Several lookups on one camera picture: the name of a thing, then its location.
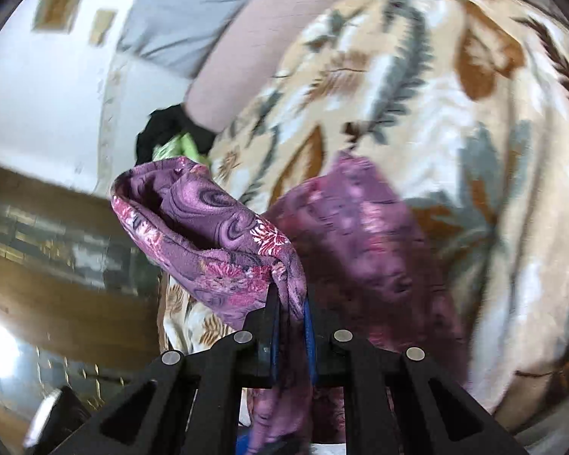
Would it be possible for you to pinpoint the purple floral shirt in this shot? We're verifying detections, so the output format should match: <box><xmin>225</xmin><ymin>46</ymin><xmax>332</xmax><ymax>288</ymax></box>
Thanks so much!
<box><xmin>110</xmin><ymin>152</ymin><xmax>475</xmax><ymax>455</ymax></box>

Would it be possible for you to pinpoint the leaf print blanket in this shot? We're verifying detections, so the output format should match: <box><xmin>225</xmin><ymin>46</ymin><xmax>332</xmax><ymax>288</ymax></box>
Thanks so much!
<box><xmin>156</xmin><ymin>0</ymin><xmax>569</xmax><ymax>437</ymax></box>

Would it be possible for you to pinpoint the black garment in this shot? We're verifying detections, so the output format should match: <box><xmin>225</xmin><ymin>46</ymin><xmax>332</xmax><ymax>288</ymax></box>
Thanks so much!
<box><xmin>135</xmin><ymin>104</ymin><xmax>219</xmax><ymax>164</ymax></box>

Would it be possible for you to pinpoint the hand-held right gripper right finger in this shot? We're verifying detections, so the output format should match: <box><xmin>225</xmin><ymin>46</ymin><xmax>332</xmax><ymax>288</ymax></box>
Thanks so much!
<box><xmin>303</xmin><ymin>295</ymin><xmax>528</xmax><ymax>455</ymax></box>

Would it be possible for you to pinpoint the grey pillow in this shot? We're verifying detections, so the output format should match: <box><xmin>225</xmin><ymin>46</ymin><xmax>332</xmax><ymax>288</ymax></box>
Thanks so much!
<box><xmin>116</xmin><ymin>0</ymin><xmax>286</xmax><ymax>79</ymax></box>

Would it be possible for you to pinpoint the pink sofa bolster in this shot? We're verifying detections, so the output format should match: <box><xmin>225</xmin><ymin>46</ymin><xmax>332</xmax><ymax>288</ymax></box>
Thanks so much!
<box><xmin>182</xmin><ymin>0</ymin><xmax>367</xmax><ymax>136</ymax></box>

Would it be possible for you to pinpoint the wooden door with glass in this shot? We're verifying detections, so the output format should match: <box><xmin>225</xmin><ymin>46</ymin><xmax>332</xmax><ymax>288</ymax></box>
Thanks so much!
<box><xmin>0</xmin><ymin>161</ymin><xmax>171</xmax><ymax>441</ymax></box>

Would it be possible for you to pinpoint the green checkered pillow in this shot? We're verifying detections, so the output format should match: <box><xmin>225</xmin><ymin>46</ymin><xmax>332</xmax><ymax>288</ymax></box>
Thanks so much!
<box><xmin>152</xmin><ymin>135</ymin><xmax>212</xmax><ymax>168</ymax></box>

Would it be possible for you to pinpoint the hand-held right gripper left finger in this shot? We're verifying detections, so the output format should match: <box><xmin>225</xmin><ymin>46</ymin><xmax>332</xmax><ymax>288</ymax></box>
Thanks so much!
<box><xmin>47</xmin><ymin>289</ymin><xmax>281</xmax><ymax>455</ymax></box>

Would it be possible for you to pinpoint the beige wall switch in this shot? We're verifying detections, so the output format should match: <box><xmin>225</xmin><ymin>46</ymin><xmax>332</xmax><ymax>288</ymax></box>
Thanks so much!
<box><xmin>88</xmin><ymin>9</ymin><xmax>119</xmax><ymax>47</ymax></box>

